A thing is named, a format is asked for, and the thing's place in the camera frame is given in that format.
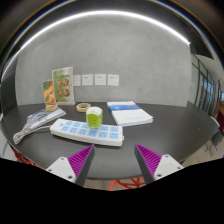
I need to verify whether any beige tape roll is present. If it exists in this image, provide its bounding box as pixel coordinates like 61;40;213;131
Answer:
75;102;92;113

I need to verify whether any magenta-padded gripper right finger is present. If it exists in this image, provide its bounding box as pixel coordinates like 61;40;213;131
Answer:
134;144;184;185

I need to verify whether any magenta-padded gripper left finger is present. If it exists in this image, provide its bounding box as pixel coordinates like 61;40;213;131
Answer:
45;144;96;187

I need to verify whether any red metal table leg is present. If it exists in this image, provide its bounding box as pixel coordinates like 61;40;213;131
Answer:
12;148;41;169
108;177;147;192

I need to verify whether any white booklet with blue band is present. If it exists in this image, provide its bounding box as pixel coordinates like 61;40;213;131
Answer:
106;100;154;127

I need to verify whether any white wall socket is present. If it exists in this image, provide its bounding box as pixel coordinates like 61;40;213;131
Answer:
81;74;94;87
94;73;107;86
107;73;120;87

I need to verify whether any grey wall switch plate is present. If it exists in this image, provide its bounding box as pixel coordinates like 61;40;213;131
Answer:
73;74;82;87

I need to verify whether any white power strip cable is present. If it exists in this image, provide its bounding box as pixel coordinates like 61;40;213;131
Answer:
12;122;54;145

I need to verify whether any large menu sign acrylic stand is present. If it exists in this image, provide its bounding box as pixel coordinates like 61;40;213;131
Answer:
51;66;76;106

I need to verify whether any black-framed glass partition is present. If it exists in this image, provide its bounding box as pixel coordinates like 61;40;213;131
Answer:
189;53;224;118

